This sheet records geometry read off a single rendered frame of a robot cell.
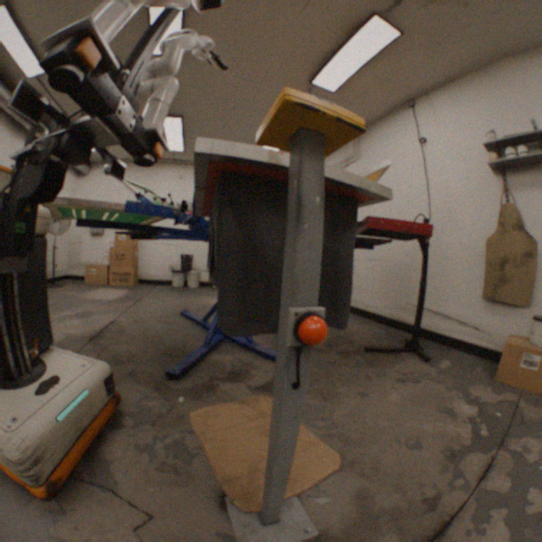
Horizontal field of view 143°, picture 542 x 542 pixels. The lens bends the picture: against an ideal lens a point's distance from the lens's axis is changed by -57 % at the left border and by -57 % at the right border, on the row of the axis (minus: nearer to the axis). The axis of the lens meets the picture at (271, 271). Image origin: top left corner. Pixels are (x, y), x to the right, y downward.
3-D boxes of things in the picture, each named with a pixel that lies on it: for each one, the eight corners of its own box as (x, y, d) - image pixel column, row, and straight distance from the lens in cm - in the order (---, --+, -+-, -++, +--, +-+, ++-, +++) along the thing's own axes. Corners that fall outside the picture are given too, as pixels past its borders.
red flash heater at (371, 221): (412, 243, 224) (412, 230, 226) (436, 238, 185) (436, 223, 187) (354, 237, 204) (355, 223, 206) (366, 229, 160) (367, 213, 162)
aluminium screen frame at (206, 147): (392, 200, 73) (392, 188, 74) (194, 151, 48) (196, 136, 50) (290, 226, 135) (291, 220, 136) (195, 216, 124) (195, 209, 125)
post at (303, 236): (318, 534, 79) (406, 116, 37) (242, 556, 75) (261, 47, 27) (289, 484, 86) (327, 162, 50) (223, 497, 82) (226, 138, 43)
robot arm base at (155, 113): (118, 135, 86) (130, 100, 94) (132, 150, 95) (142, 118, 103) (157, 129, 79) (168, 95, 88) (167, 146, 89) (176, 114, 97)
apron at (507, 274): (533, 307, 225) (531, 180, 240) (532, 308, 218) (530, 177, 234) (482, 298, 232) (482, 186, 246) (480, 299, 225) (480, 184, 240)
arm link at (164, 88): (166, 98, 89) (177, 69, 100) (135, 103, 95) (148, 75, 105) (174, 113, 95) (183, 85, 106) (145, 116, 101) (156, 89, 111)
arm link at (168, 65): (192, 23, 115) (151, 30, 122) (174, 90, 93) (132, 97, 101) (199, 41, 125) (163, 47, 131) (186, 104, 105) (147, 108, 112)
